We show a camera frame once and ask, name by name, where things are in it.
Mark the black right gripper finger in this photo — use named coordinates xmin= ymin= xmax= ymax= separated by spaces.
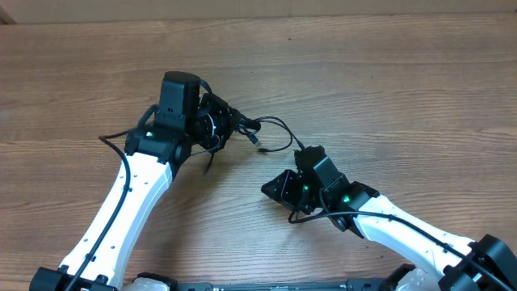
xmin=261 ymin=170 xmax=298 ymax=196
xmin=268 ymin=194 xmax=297 ymax=210

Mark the black USB-A cable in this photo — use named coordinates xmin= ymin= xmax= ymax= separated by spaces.
xmin=201 ymin=116 xmax=263 ymax=177

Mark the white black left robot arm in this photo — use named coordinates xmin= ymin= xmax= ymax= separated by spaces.
xmin=29 ymin=71 xmax=243 ymax=290

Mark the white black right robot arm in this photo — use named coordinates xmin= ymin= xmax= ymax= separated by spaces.
xmin=262 ymin=146 xmax=516 ymax=290

